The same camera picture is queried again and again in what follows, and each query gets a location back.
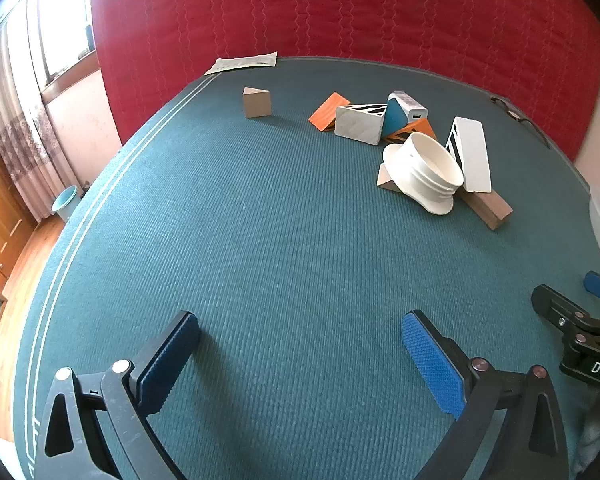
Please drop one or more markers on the white zebra-striped triangular block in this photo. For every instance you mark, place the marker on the white zebra-striped triangular block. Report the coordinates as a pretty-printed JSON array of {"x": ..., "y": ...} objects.
[{"x": 357, "y": 127}]

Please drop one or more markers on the orange black-striped wedge block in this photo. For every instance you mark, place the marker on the orange black-striped wedge block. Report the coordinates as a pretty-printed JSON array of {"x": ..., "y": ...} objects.
[{"x": 420, "y": 130}]

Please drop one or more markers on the patterned curtain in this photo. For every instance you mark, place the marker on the patterned curtain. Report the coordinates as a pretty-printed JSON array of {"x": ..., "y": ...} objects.
[{"x": 15, "y": 125}]

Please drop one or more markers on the light blue trash bin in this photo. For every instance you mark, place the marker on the light blue trash bin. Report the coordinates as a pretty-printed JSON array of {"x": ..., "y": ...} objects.
[{"x": 64, "y": 205}]

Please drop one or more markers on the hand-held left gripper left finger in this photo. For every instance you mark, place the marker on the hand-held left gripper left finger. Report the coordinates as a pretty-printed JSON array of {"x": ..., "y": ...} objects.
[{"x": 167, "y": 360}]

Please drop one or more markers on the wooden door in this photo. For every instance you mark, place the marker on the wooden door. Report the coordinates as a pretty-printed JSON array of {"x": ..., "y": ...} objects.
[{"x": 0, "y": 220}]

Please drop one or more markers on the person's right hand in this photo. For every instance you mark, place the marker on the person's right hand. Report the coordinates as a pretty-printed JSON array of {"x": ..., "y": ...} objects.
[{"x": 592, "y": 435}]

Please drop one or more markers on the white flanged plastic cup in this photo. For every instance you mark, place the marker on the white flanged plastic cup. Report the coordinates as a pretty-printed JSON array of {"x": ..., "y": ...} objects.
[{"x": 430, "y": 170}]

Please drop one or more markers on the brown long wooden block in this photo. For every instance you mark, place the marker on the brown long wooden block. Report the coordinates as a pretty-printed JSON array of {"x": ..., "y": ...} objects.
[{"x": 490, "y": 207}]

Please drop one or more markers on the bright window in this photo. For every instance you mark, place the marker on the bright window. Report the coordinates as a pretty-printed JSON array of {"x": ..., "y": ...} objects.
[{"x": 60, "y": 20}]

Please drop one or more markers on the white power adapter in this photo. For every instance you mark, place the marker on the white power adapter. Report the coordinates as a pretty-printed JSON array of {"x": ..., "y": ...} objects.
[{"x": 410, "y": 107}]

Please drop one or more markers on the plain wooden triangular block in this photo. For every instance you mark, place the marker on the plain wooden triangular block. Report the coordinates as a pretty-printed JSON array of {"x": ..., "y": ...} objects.
[{"x": 257, "y": 105}]

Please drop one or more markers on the white paper leaflet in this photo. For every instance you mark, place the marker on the white paper leaflet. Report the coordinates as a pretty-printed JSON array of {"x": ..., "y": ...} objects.
[{"x": 242, "y": 62}]

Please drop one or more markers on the white long striped block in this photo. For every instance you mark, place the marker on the white long striped block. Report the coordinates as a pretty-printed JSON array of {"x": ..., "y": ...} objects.
[{"x": 472, "y": 155}]

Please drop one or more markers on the plain orange wedge block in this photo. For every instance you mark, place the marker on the plain orange wedge block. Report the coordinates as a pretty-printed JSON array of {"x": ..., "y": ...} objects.
[{"x": 325, "y": 112}]

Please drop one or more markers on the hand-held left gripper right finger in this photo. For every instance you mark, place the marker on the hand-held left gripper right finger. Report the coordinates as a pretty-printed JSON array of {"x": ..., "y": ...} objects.
[{"x": 432, "y": 365}]

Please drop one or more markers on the small pale wooden block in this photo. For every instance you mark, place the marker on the small pale wooden block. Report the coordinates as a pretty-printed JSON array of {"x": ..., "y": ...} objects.
[{"x": 386, "y": 180}]

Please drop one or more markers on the blue wedge block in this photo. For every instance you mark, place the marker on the blue wedge block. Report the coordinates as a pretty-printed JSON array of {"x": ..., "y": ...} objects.
[{"x": 394, "y": 117}]

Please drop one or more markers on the red quilted blanket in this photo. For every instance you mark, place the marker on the red quilted blanket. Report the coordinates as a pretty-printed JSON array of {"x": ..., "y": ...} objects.
[{"x": 330, "y": 10}]

